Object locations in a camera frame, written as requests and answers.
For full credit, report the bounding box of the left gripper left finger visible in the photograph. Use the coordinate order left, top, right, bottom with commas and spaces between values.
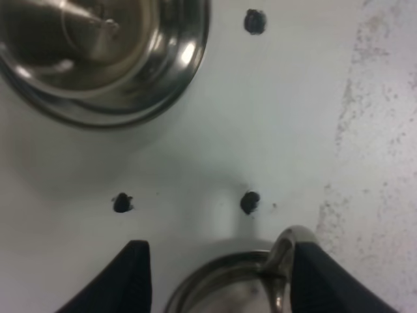
58, 241, 152, 312

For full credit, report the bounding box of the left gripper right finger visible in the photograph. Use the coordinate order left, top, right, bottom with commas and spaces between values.
290, 242, 395, 313

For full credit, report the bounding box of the stainless steel teapot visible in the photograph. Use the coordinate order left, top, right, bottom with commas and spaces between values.
164, 226, 317, 312

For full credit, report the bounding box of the near steel teacup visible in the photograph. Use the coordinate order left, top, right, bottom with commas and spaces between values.
1, 1, 158, 91

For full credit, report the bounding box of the near steel saucer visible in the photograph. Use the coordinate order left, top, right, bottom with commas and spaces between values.
1, 1, 211, 129

